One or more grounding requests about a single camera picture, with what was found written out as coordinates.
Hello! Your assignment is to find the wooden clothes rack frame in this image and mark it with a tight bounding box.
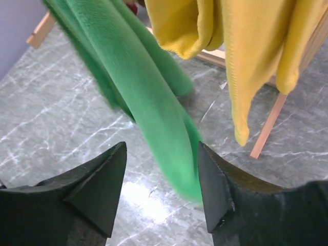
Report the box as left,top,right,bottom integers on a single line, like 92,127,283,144
25,10,328,160

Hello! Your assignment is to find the yellow cloth on hanger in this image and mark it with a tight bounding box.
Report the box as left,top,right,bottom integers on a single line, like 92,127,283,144
146,0,327,146

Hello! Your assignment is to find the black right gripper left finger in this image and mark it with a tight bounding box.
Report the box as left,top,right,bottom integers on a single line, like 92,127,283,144
1,142,127,245

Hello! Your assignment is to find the green fleece sock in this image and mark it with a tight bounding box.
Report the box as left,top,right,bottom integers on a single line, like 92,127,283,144
45,1,202,202

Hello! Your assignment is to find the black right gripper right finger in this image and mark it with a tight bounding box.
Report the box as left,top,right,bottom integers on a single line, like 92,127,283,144
197,143,327,245

